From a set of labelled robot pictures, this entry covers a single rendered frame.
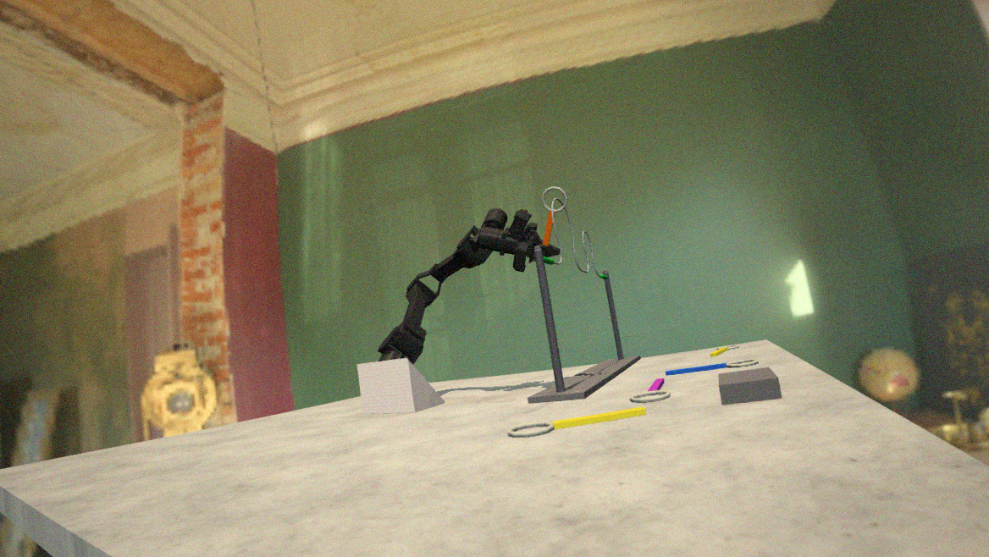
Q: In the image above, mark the blue handle with beige loop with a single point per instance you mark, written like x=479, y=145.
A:
x=713, y=367

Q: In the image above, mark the magenta handle with grey loop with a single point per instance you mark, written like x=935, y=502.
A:
x=654, y=389

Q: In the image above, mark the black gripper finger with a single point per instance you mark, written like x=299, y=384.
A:
x=547, y=250
x=541, y=241

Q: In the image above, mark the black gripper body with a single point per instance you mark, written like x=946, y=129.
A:
x=519, y=248

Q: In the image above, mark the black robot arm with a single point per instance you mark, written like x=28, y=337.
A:
x=408, y=337

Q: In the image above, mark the orange bar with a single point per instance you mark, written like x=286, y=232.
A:
x=550, y=220

